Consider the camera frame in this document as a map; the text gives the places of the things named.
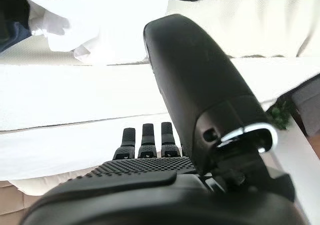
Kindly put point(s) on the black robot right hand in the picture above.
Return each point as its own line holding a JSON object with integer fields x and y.
{"x": 200, "y": 72}

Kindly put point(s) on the brown tufted headboard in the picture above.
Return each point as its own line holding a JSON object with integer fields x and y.
{"x": 12, "y": 197}

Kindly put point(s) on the white duvet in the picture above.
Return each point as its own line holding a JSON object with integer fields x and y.
{"x": 62, "y": 92}

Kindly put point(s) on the green potted plant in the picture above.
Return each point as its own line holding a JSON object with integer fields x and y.
{"x": 280, "y": 117}

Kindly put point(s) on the beige bed cover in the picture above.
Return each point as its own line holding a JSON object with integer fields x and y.
{"x": 250, "y": 30}

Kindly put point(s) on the dark wooden furniture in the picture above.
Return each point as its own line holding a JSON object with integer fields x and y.
{"x": 307, "y": 105}

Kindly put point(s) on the blue shorts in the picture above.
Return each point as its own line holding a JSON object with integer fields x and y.
{"x": 15, "y": 35}

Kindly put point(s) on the white garment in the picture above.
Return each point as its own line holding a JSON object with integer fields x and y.
{"x": 62, "y": 22}

